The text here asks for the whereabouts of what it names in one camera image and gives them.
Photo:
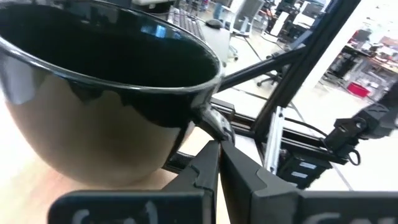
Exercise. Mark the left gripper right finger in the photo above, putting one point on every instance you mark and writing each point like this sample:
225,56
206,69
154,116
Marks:
248,189

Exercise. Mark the glossy black ceramic mug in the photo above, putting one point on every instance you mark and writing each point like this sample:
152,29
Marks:
93,124

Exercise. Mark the red plastic bin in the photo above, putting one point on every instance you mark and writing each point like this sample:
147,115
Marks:
357,89

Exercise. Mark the black aluminium rig frame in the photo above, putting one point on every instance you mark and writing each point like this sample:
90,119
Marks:
298,68

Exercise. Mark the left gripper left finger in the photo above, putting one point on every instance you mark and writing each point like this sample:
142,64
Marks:
199,180

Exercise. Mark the black computer keyboard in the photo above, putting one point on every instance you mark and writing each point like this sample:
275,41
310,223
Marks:
188,21

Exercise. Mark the black computer mouse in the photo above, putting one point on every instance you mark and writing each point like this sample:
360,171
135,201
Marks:
214,23

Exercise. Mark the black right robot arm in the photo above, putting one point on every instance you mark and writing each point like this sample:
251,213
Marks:
370,121

